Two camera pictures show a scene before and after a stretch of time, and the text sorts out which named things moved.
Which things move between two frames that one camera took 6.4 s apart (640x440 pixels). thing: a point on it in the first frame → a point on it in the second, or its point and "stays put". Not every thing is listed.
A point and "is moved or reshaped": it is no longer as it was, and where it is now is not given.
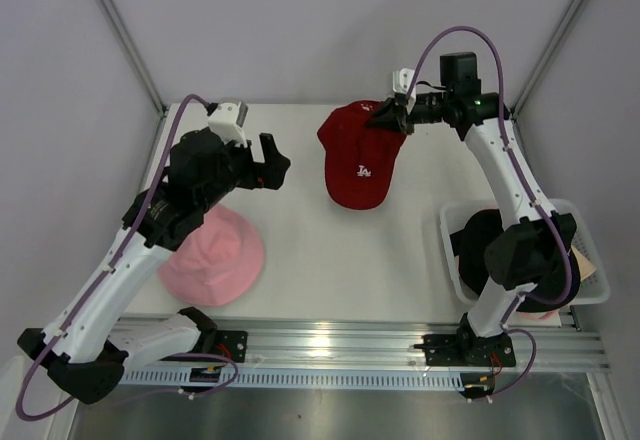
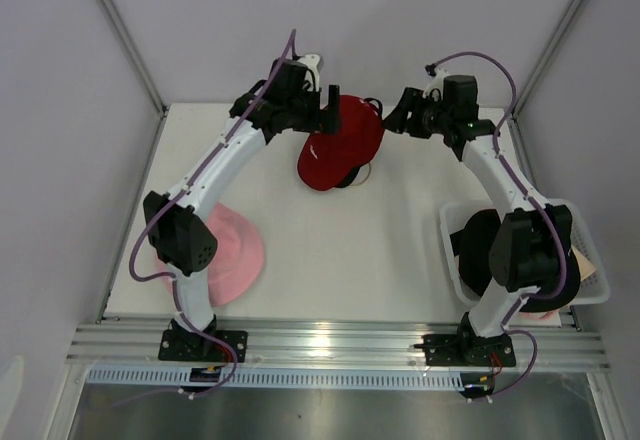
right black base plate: [467, 350] stays put
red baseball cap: [360, 158] is moved or reshaped
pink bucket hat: [221, 264] stays put
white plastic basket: [592, 290] stays put
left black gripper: [268, 174] → [320, 119]
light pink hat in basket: [539, 315] stays put
